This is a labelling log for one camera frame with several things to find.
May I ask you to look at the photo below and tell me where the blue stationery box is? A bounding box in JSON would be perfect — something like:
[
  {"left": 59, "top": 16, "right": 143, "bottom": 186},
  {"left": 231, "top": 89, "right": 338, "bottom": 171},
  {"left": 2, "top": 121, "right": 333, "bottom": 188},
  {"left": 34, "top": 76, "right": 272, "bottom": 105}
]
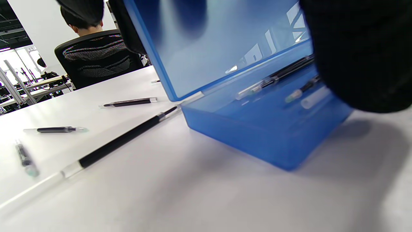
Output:
[{"left": 122, "top": 0, "right": 354, "bottom": 171}]

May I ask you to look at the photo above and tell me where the person's left hand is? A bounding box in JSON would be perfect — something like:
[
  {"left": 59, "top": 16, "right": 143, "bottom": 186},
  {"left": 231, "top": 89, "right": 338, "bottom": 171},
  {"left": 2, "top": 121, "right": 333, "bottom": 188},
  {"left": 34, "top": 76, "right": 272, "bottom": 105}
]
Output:
[{"left": 56, "top": 0, "right": 412, "bottom": 113}]

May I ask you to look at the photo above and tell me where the white desk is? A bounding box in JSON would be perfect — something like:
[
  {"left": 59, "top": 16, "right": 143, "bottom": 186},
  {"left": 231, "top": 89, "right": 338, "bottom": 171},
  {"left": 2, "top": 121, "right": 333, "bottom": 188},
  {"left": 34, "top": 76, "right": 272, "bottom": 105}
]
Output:
[{"left": 0, "top": 73, "right": 73, "bottom": 108}]

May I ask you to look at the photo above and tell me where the group of black pen refills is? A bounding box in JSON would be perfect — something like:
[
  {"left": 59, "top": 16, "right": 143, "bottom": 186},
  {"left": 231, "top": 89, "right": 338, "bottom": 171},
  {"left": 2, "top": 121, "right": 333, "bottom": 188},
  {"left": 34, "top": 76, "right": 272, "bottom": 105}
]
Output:
[{"left": 0, "top": 79, "right": 179, "bottom": 210}]

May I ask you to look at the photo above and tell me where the black mesh office chair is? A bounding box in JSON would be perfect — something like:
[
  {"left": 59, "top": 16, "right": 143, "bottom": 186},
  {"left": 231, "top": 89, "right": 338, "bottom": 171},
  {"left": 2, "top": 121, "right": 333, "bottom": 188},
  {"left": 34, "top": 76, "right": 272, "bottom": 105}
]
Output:
[{"left": 54, "top": 29, "right": 145, "bottom": 91}]

